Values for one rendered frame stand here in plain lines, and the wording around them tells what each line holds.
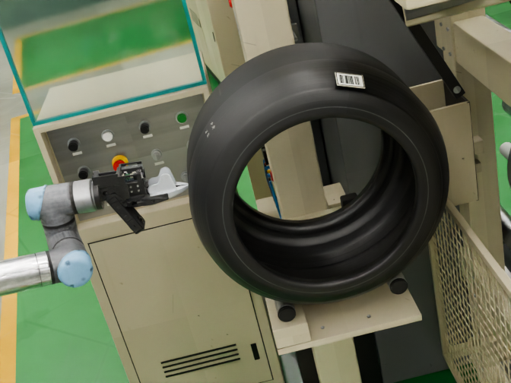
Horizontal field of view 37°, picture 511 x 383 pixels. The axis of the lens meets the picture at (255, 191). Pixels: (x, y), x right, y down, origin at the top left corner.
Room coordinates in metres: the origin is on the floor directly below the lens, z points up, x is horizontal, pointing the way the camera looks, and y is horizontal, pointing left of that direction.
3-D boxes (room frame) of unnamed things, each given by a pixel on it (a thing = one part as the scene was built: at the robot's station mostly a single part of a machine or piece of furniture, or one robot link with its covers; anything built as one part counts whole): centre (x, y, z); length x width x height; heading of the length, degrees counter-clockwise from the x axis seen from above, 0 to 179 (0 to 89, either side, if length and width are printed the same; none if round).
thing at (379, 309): (1.68, -0.14, 0.80); 0.37 x 0.36 x 0.02; 90
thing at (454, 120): (1.90, -0.52, 1.05); 0.20 x 0.15 x 0.30; 0
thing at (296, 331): (1.68, 0.00, 0.84); 0.36 x 0.09 x 0.06; 0
